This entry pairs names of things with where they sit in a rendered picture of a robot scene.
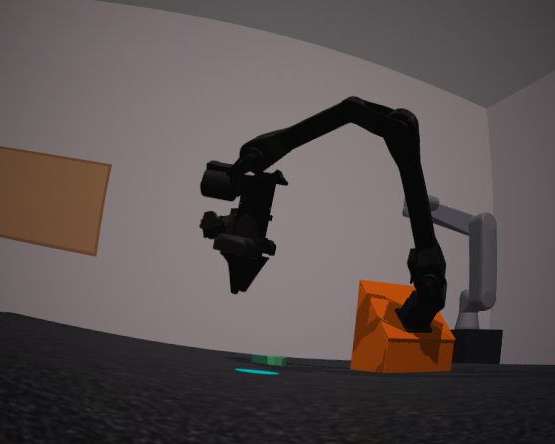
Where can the green rectangular post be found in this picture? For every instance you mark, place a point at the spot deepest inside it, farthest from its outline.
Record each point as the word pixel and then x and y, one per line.
pixel 270 360

